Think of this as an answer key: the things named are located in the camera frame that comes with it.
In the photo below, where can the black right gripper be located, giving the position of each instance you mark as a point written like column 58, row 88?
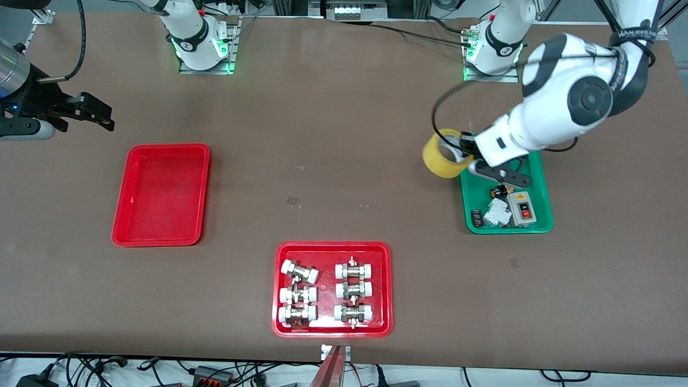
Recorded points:
column 33, row 99

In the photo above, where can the black power adapter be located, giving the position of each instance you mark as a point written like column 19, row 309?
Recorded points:
column 35, row 381

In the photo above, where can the black terminal block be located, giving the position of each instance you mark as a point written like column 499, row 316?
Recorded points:
column 478, row 217

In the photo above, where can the tilted metal valve white ends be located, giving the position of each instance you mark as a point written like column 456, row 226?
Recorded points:
column 300, row 271

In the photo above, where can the aluminium profile bar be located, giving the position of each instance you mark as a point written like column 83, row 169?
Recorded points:
column 330, row 371

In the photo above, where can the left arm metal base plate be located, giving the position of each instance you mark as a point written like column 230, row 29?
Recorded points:
column 510, row 77

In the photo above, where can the white power strip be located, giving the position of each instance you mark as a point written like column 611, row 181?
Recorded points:
column 355, row 11

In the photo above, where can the white circuit breaker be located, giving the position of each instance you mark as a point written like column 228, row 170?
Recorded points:
column 497, row 214

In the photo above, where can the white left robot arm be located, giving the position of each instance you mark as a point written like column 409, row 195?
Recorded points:
column 559, row 91

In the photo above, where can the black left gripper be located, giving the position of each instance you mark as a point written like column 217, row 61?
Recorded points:
column 463, row 144

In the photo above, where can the green plastic tray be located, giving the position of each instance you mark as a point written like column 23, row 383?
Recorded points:
column 543, row 188

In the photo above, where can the grey switch box red button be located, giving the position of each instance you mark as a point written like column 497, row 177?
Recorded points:
column 521, row 209

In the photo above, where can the grey connector box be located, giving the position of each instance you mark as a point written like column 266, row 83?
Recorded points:
column 212, row 373

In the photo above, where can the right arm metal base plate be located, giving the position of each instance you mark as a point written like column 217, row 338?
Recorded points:
column 232, row 48

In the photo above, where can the yellow tape roll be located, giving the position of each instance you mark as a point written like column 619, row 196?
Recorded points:
column 438, row 164

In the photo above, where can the black round push button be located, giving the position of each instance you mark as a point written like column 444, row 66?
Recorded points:
column 499, row 192

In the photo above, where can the red tray holding valves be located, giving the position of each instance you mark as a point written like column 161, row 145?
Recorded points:
column 325, row 322

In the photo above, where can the empty red plastic tray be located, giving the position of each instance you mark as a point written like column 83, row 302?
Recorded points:
column 161, row 204

